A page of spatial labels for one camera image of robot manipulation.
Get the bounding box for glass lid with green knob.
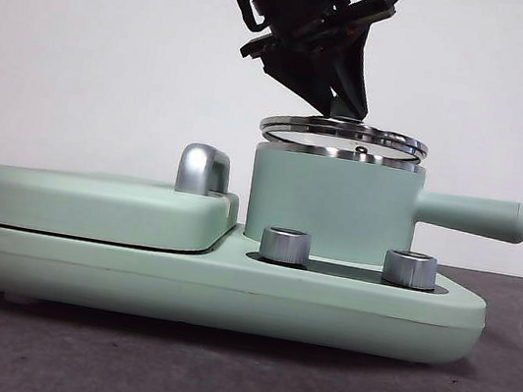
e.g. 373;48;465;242
258;84;435;164

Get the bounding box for silver control knob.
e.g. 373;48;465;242
257;223;316;268
380;247;441;291

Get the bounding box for black control panel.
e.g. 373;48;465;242
244;248;438;295

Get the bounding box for mint green griddle cover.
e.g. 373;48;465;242
0;155;243;262

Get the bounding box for mint green cooker base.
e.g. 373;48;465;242
0;194;494;378

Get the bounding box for mint green pot with handle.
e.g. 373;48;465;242
240;135;523;293

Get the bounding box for silver griddle cover handle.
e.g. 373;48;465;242
174;140;235;200

